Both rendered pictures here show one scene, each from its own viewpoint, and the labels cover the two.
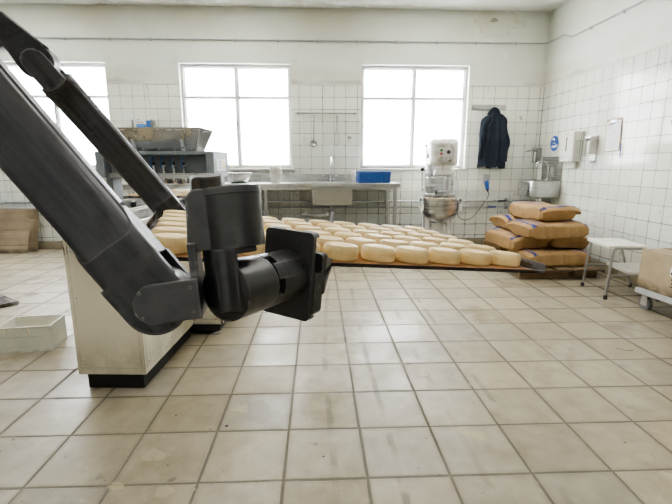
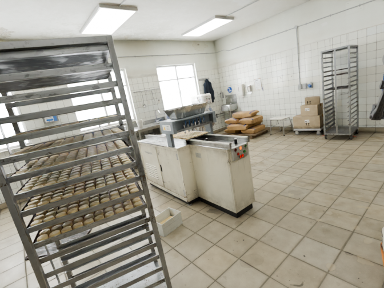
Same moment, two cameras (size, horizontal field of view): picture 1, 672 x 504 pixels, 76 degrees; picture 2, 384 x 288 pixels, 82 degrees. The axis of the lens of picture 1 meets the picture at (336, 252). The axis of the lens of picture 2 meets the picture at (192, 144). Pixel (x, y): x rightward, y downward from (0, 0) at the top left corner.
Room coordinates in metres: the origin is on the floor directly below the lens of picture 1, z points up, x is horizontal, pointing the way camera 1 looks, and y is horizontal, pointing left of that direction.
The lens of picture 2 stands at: (0.37, 2.83, 1.47)
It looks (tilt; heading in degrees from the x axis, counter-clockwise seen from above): 13 degrees down; 325
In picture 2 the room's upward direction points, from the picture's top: 10 degrees counter-clockwise
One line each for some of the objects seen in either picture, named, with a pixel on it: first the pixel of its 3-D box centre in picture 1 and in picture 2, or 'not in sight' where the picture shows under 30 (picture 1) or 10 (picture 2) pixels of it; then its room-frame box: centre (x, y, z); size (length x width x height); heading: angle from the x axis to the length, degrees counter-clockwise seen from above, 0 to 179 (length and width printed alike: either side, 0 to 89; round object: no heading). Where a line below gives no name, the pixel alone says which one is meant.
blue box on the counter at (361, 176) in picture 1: (373, 177); not in sight; (5.48, -0.46, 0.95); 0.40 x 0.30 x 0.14; 95
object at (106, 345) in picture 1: (138, 284); (220, 172); (2.32, 1.10, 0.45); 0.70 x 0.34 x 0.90; 179
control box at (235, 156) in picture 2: not in sight; (239, 151); (1.96, 1.10, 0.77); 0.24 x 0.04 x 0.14; 89
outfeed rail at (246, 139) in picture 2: (196, 198); (195, 134); (2.94, 0.94, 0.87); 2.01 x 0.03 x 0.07; 179
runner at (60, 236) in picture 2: not in sight; (95, 223); (1.63, 2.69, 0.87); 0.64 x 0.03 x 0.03; 77
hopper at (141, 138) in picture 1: (163, 140); (186, 111); (2.83, 1.09, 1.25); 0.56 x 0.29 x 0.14; 89
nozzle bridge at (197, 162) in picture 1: (166, 179); (190, 128); (2.83, 1.09, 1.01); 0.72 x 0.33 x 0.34; 89
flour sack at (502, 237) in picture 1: (514, 238); (239, 126); (4.64, -1.94, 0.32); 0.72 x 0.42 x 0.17; 7
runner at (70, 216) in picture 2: not in sight; (91, 208); (1.63, 2.69, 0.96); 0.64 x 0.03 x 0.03; 77
